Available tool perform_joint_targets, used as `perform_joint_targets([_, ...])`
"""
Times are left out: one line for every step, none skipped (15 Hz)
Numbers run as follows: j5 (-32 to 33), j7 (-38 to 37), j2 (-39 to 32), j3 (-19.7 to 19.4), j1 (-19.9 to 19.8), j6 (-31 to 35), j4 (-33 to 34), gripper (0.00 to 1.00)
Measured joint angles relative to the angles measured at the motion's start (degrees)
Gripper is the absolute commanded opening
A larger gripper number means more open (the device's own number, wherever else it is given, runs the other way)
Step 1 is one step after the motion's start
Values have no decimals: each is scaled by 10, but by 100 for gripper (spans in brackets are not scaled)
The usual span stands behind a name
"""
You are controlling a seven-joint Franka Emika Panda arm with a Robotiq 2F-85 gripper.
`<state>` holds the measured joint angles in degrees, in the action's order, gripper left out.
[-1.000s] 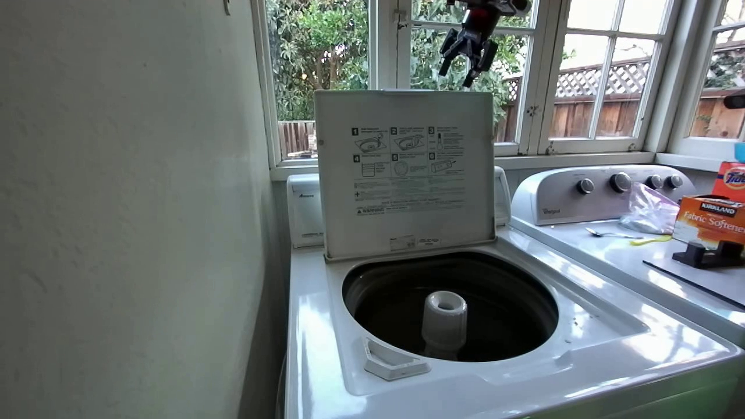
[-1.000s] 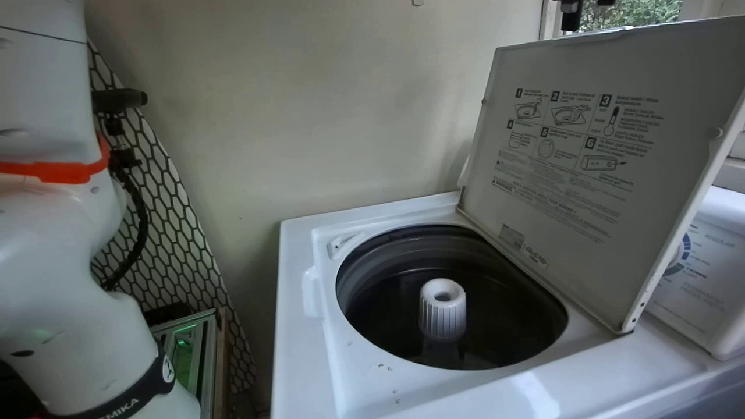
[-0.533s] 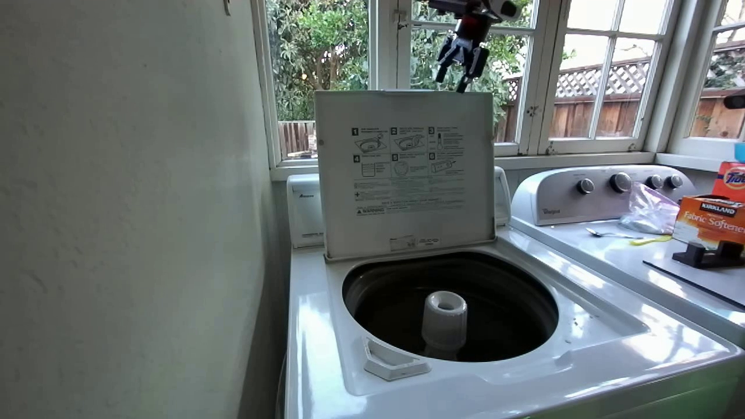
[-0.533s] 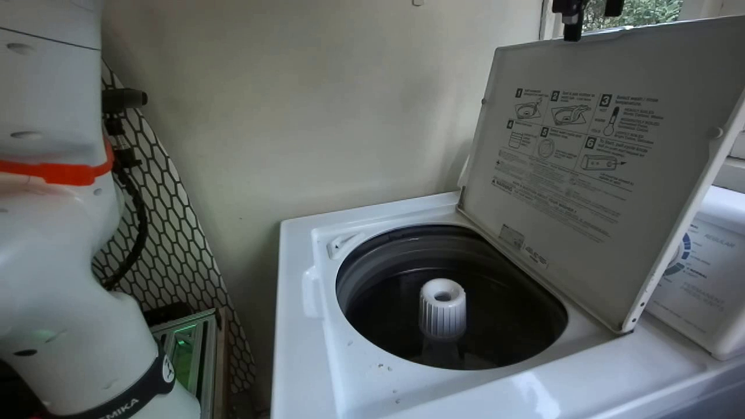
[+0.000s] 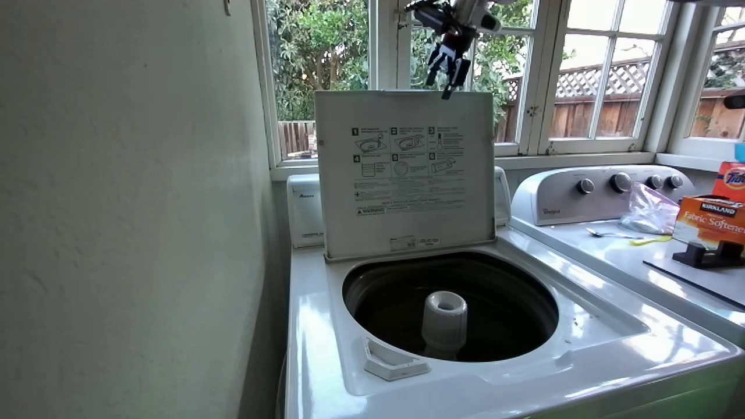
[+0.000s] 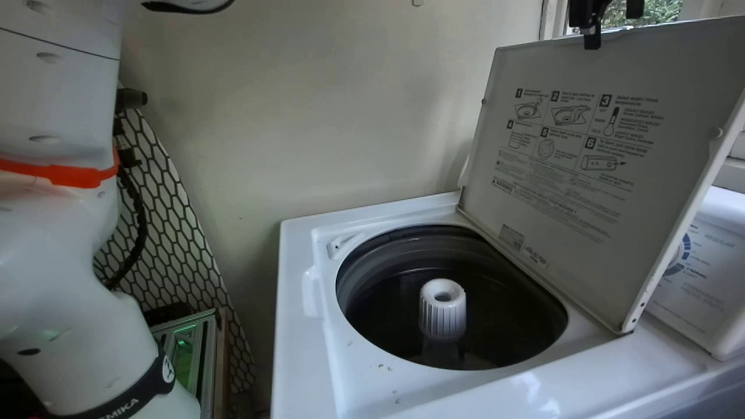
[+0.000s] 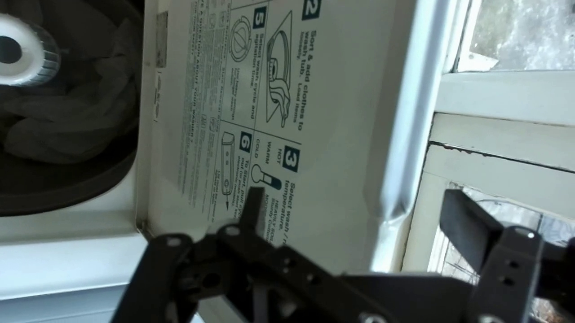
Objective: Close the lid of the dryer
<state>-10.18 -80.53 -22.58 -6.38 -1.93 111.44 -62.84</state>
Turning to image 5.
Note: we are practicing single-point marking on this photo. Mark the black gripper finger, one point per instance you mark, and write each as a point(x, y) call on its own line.
point(435, 66)
point(458, 73)

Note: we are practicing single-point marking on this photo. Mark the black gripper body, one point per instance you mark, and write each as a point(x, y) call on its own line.
point(457, 39)

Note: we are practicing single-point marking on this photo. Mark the white washer lid with instructions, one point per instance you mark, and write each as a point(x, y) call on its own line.
point(402, 172)

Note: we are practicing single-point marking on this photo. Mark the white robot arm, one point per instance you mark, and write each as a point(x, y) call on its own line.
point(472, 11)

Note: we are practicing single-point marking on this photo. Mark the large grey dryer knob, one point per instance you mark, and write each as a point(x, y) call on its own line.
point(619, 183)

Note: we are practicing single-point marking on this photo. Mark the white dryer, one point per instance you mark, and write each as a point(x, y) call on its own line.
point(613, 264)

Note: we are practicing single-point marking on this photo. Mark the orange dryer sheet box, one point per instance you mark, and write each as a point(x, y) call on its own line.
point(710, 222)

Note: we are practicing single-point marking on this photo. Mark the brown wooden fence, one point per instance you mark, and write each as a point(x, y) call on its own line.
point(597, 108)

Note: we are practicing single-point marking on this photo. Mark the clear plastic bag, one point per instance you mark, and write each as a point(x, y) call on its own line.
point(647, 210)

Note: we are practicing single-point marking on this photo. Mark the dark wash drum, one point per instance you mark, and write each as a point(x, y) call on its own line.
point(512, 311)

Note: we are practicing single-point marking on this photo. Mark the white washer agitator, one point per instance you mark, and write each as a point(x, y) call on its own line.
point(444, 318)

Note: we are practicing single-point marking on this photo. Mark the yellow small item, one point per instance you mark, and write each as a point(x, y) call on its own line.
point(650, 242)

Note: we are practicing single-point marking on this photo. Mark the red box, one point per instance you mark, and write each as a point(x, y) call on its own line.
point(731, 183)

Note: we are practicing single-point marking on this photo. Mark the white bleach dispenser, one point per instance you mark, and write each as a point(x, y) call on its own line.
point(392, 365)

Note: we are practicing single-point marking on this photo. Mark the black stand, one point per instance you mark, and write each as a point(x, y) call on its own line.
point(710, 257)

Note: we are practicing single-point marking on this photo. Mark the white top-load washing machine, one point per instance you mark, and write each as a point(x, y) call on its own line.
point(325, 365)

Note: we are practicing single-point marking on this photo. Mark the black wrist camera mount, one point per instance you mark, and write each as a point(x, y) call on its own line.
point(424, 12)

